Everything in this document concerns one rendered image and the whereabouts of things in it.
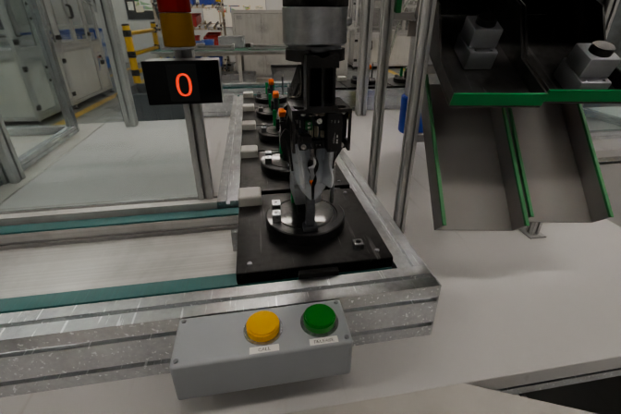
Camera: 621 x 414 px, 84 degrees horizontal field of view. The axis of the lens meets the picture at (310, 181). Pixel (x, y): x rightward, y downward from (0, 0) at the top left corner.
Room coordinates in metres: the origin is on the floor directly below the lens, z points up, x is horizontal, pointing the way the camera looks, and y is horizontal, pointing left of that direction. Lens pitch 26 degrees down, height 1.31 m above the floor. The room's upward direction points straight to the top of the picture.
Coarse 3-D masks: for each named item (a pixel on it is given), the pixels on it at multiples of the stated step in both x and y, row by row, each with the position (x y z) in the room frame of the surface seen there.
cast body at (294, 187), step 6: (312, 162) 0.52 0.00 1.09; (312, 168) 0.51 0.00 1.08; (312, 174) 0.51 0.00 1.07; (294, 180) 0.50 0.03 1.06; (294, 186) 0.50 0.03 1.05; (294, 192) 0.50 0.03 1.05; (300, 192) 0.49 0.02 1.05; (294, 198) 0.50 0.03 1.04; (300, 198) 0.49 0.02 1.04; (318, 198) 0.50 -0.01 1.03
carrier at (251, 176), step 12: (240, 156) 0.84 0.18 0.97; (252, 156) 0.84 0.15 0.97; (264, 156) 0.80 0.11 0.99; (276, 156) 0.80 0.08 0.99; (312, 156) 0.80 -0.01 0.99; (240, 168) 0.77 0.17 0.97; (252, 168) 0.77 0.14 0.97; (264, 168) 0.74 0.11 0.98; (276, 168) 0.72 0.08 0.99; (288, 168) 0.72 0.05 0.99; (336, 168) 0.77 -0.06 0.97; (240, 180) 0.70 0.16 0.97; (252, 180) 0.70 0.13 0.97; (264, 180) 0.70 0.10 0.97; (276, 180) 0.70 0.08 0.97; (288, 180) 0.70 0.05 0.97; (336, 180) 0.70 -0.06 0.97; (264, 192) 0.65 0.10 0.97; (276, 192) 0.65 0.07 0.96; (288, 192) 0.66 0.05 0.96
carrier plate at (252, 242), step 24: (336, 192) 0.64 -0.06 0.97; (240, 216) 0.55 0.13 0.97; (264, 216) 0.55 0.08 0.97; (360, 216) 0.55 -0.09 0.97; (240, 240) 0.47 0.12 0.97; (264, 240) 0.47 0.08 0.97; (336, 240) 0.47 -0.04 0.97; (240, 264) 0.41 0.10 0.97; (264, 264) 0.41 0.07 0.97; (288, 264) 0.41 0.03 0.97; (312, 264) 0.41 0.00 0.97; (336, 264) 0.41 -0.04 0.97; (360, 264) 0.42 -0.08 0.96; (384, 264) 0.43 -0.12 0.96
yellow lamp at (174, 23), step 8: (160, 16) 0.60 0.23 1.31; (168, 16) 0.59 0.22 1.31; (176, 16) 0.59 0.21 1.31; (184, 16) 0.60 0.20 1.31; (168, 24) 0.59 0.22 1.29; (176, 24) 0.59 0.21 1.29; (184, 24) 0.60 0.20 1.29; (192, 24) 0.61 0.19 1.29; (168, 32) 0.59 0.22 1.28; (176, 32) 0.59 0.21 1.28; (184, 32) 0.59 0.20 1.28; (192, 32) 0.61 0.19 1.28; (168, 40) 0.59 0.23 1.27; (176, 40) 0.59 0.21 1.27; (184, 40) 0.59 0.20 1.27; (192, 40) 0.61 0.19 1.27
